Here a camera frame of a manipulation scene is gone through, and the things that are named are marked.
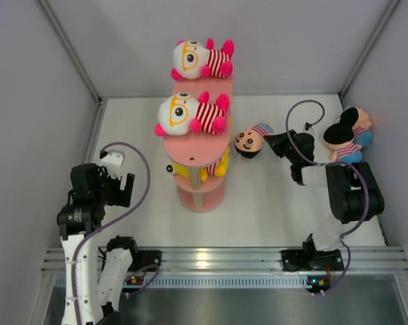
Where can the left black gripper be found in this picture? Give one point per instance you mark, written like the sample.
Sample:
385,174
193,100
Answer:
121,197

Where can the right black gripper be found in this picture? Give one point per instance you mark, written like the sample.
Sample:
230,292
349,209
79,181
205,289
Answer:
276,142

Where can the black-haired boy plush head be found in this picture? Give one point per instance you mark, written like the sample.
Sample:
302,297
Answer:
248,143

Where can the yellow plush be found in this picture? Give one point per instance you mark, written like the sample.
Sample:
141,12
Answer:
217,169

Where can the black-haired doll blue pants front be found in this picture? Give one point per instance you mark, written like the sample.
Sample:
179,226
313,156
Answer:
339,138

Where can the black-haired doll blue pants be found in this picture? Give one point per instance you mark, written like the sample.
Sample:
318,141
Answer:
360,123
339,138

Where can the white pink plush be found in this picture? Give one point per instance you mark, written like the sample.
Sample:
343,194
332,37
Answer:
193,60
183,113

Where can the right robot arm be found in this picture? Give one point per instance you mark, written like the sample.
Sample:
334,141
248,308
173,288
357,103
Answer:
353,192

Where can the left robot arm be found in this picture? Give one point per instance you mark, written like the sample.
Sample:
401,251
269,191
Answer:
92,297

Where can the pink three-tier wooden shelf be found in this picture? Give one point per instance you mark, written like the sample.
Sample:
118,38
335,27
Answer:
198,150

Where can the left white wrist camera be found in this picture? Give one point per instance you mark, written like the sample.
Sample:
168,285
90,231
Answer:
112,160

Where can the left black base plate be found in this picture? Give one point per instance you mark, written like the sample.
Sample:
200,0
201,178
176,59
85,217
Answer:
143,258

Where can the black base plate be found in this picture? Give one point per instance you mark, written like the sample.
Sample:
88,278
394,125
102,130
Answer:
296,260
143,258

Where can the white slotted cable duct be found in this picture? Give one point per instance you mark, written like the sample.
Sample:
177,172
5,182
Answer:
238,281

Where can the left aluminium frame post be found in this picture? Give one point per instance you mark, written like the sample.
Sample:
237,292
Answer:
66,44

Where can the aluminium frame post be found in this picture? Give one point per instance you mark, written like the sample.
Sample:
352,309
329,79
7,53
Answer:
372,40
66,44

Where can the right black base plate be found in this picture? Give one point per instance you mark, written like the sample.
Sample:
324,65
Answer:
296,260

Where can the aluminium front rail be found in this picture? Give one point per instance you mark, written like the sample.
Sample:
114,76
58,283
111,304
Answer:
267,260

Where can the right aluminium frame post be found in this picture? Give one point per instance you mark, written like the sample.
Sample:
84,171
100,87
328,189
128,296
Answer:
372,40

